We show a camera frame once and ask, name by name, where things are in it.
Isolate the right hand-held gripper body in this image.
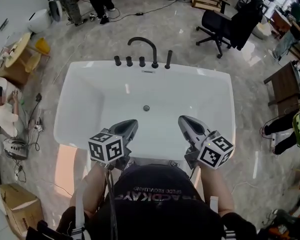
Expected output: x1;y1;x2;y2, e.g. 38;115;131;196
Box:
183;130;235;170

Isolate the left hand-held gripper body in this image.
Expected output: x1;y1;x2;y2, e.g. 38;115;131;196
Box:
87;126;136;171

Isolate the white bathtub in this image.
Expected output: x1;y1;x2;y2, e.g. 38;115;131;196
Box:
53;60;236;161

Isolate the person's right forearm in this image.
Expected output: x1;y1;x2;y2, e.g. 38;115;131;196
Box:
200;165;236;218

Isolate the person's left forearm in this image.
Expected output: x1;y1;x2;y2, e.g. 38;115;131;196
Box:
76;161;111;216

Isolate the black hand shower wand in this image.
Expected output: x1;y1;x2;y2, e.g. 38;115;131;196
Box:
164;49;173;70

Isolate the person's black printed shirt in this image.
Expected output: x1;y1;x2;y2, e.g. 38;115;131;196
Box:
55;163;259;240

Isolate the black gooseneck faucet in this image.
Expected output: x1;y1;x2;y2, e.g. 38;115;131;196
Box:
127;37;159;69

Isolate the grey floor appliance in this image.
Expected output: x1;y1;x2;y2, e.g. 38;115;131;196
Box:
3;137;29;160

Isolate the dark wooden table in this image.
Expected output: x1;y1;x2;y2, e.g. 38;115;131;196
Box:
263;61;300;115

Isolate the black office chair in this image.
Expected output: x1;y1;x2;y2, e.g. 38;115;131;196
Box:
195;8;237;60

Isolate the large brown cardboard box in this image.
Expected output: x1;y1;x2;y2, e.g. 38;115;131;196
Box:
0;182;45;238

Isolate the yellow bin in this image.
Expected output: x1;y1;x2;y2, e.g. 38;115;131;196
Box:
35;37;52;55

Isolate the black jacket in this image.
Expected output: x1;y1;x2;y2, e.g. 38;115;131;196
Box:
229;0;265;51

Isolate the round wooden table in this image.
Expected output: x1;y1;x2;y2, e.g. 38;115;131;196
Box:
4;32;32;69

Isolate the white rounded appliance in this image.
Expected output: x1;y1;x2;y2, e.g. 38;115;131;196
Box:
26;8;53;34

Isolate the white round fan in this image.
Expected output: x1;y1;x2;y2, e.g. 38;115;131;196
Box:
48;0;64;23

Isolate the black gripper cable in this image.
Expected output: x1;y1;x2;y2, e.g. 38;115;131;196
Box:
104;165;117;240

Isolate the white shoulder strap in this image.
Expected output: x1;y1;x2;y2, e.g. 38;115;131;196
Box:
74;183;86;239
209;195;220;214

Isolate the black power cable with plug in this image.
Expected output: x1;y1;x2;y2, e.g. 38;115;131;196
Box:
27;92;43;152

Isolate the black floor cable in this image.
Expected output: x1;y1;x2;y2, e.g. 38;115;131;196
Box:
79;0;183;20

